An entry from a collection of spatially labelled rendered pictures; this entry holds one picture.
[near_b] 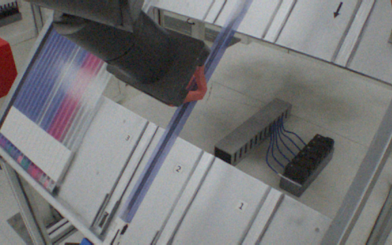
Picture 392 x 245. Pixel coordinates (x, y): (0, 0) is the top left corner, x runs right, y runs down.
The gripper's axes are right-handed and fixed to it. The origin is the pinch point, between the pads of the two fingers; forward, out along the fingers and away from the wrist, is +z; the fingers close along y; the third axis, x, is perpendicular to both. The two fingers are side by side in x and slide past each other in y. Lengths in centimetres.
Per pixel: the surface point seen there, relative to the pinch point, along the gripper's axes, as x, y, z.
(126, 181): 16.0, 10.4, 10.2
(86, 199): 22.4, 16.0, 10.1
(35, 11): -8, 121, 45
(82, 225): 25.4, 12.3, 8.0
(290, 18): -16.3, -1.3, 10.2
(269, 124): -5.8, 10.8, 48.4
